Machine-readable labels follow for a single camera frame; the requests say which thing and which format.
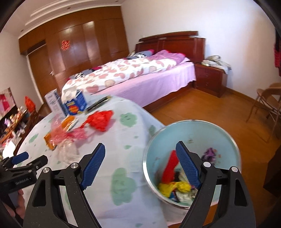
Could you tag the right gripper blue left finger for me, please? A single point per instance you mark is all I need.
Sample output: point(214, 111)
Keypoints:
point(90, 165)

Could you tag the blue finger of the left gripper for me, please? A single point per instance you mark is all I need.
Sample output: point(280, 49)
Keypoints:
point(19, 158)
point(36, 164)

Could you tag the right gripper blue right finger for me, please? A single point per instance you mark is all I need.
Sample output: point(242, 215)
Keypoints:
point(190, 162)

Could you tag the purple wrapper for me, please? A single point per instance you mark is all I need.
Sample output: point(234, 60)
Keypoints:
point(209, 156)

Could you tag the red honeycomb paper decoration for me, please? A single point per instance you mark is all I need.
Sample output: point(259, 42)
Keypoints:
point(168, 173)

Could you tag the striped cloth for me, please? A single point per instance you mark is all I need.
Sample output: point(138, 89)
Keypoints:
point(184, 198)

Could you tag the clear plastic bag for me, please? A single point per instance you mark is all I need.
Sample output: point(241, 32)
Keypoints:
point(67, 151)

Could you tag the pink plastic bag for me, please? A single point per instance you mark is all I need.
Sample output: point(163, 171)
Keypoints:
point(76, 134)

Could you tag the yellow plastic bag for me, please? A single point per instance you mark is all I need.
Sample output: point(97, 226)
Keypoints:
point(167, 189)

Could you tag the orange snack wrapper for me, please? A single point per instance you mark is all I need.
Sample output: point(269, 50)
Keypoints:
point(58, 130)

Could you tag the red plastic bag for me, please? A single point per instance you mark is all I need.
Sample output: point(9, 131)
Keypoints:
point(98, 120)

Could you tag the person's left hand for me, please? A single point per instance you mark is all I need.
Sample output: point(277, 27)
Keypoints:
point(20, 210)

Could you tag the wooden tv cabinet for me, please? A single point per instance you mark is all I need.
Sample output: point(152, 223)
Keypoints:
point(15, 134)

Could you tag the cloud pattern tablecloth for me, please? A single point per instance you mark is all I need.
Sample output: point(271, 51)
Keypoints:
point(113, 181)

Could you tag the television with red cloth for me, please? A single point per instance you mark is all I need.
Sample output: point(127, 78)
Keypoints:
point(8, 105)

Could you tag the red gift bag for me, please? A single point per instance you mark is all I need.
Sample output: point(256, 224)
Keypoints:
point(30, 105)

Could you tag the white milk carton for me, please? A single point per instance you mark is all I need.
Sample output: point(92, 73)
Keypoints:
point(54, 102)

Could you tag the blue look milk carton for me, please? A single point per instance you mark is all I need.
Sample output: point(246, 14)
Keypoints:
point(74, 100)

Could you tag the dark flat packet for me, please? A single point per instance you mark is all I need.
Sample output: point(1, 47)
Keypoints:
point(98, 104)

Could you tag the wooden nightstand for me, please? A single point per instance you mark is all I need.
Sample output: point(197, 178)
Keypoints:
point(210, 80)

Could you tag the wooden door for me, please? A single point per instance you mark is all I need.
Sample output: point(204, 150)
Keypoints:
point(42, 71)

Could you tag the brown wicker chair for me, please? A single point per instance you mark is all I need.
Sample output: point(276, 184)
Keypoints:
point(268, 99)

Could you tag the wooden bed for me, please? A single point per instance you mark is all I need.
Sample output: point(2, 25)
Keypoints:
point(156, 88)

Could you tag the clothes pile on nightstand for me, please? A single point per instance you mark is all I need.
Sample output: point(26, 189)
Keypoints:
point(216, 62)

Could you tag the pink heart quilt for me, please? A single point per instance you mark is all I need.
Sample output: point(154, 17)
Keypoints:
point(121, 70)

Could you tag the red double happiness sticker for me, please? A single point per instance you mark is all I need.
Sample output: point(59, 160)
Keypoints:
point(65, 45)

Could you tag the brown wooden wardrobe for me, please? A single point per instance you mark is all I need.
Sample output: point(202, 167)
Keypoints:
point(96, 36)

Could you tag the hanging red clothes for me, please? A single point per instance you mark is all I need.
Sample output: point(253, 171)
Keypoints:
point(277, 52)

